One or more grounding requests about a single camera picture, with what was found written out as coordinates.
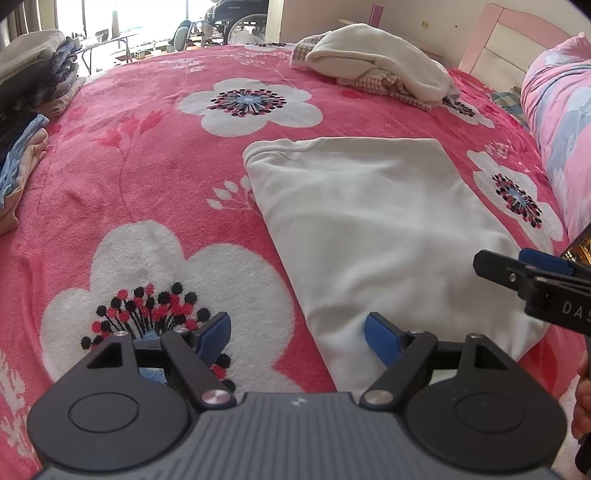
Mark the peach folded garment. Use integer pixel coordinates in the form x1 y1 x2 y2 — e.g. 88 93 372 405
0 129 51 237

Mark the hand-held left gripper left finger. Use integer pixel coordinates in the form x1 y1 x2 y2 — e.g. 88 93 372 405
84 311 237 411

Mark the person's right hand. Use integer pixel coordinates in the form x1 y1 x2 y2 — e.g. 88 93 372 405
573 374 591 447

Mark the light blue folded garment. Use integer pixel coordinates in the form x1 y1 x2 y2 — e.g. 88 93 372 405
0 114 50 208

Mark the white plastic bag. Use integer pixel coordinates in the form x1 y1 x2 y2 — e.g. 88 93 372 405
228 30 267 47

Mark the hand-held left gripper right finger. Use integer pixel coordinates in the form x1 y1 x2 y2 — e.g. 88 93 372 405
359 312 509 411

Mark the pink floral quilt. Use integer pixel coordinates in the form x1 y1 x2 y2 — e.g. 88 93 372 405
521 32 591 241

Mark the stack of folded clothes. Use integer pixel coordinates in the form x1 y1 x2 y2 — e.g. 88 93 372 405
0 28 88 121

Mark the beige curtain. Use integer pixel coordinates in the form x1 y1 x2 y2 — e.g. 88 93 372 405
7 0 58 33

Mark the black folded garment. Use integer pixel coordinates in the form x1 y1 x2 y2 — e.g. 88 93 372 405
0 111 36 154

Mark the red floral blanket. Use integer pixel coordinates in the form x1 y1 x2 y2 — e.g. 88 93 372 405
0 41 591 478

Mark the white sweatshirt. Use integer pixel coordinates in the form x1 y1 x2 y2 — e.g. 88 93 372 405
242 137 550 400

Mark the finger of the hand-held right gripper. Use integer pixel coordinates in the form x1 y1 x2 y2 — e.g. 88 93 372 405
518 248 579 276
473 249 537 293

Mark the pink headboard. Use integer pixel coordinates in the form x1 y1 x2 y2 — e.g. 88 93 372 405
459 4 587 89

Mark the wheelchair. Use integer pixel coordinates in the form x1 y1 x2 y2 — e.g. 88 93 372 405
203 0 269 45

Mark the folding table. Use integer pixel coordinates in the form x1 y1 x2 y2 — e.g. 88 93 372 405
74 31 139 75

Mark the blue checked pillow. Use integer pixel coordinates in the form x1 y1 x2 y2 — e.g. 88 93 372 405
490 88 530 128

